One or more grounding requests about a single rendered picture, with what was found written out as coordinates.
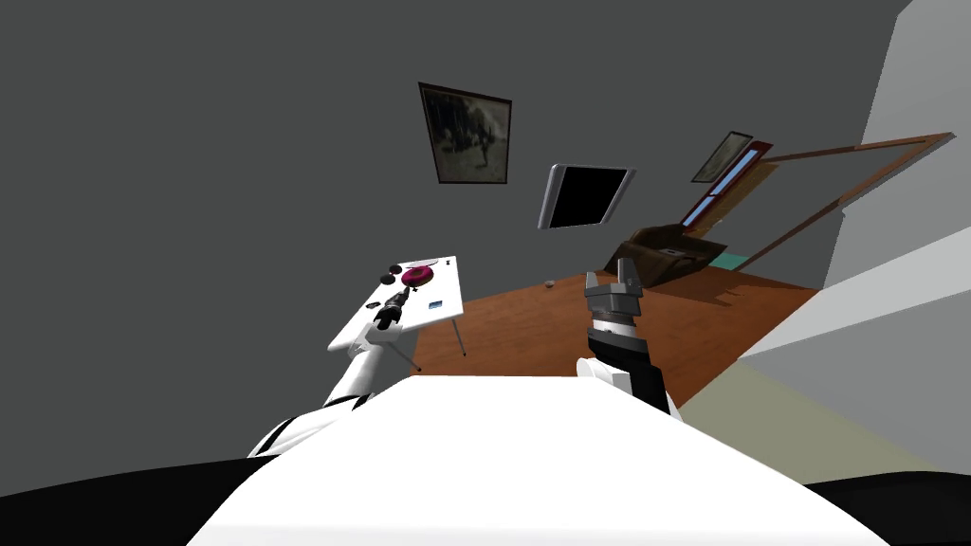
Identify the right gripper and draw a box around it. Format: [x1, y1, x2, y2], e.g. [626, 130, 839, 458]
[583, 257, 646, 326]

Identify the white table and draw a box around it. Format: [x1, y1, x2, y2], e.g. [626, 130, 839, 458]
[326, 255, 467, 373]

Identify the brown armchair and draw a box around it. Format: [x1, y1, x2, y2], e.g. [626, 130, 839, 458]
[603, 224, 729, 289]

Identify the red door with windows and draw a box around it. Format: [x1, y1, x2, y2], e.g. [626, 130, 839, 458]
[678, 139, 775, 230]

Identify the small framed picture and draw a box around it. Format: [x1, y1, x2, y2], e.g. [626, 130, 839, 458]
[689, 130, 755, 185]

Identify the dark framed picture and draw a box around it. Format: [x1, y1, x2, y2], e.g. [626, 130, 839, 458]
[417, 81, 514, 187]

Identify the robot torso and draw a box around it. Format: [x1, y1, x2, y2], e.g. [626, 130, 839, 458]
[185, 374, 893, 546]

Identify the black wall television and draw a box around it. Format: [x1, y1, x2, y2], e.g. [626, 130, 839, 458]
[536, 162, 638, 232]

